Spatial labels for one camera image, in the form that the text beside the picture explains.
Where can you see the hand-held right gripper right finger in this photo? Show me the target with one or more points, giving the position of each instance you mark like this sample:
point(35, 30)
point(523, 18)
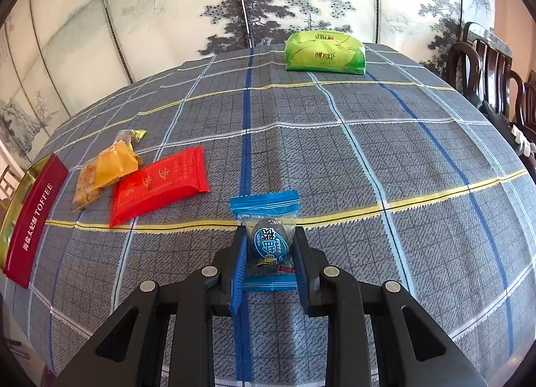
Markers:
point(302, 270)

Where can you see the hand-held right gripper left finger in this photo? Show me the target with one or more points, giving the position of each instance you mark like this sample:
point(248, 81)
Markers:
point(238, 278)

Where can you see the blue dark candy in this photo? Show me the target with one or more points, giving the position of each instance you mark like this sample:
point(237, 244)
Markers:
point(268, 240)

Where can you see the red snack packet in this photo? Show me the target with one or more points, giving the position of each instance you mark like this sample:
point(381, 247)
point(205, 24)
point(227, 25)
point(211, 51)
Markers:
point(159, 186)

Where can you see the red and gold tin box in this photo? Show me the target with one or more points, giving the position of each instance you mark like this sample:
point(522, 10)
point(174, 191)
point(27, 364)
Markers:
point(35, 223)

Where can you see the grey plaid tablecloth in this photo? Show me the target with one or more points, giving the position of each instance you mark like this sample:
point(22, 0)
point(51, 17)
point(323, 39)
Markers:
point(377, 182)

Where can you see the orange yellow snack packet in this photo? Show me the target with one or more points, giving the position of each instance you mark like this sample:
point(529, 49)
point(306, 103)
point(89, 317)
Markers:
point(115, 165)

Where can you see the clear peanut crisp packet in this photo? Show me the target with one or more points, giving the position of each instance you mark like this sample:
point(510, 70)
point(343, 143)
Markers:
point(88, 186)

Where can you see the small yellow wrapped candy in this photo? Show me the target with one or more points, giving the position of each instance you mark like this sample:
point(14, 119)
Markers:
point(130, 136)

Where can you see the green tissue pack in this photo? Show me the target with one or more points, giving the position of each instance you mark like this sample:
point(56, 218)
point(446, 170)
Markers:
point(322, 54)

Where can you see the light wooden chair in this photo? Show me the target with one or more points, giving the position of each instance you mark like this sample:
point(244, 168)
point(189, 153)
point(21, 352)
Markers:
point(8, 182)

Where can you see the dark wooden chair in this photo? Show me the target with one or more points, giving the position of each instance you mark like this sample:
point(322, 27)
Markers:
point(525, 102)
point(473, 69)

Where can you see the painted folding screen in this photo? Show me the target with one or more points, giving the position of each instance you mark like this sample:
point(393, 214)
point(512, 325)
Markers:
point(167, 14)

